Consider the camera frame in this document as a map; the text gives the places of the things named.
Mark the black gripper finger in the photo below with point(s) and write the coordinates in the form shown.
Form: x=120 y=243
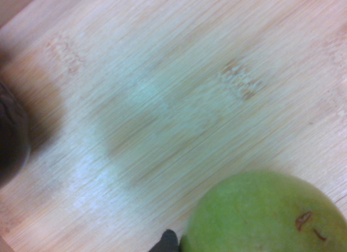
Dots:
x=166 y=242

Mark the green apple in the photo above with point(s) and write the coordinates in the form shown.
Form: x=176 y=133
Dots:
x=260 y=214

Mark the wooden serving tray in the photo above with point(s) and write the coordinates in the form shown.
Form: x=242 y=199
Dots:
x=173 y=100

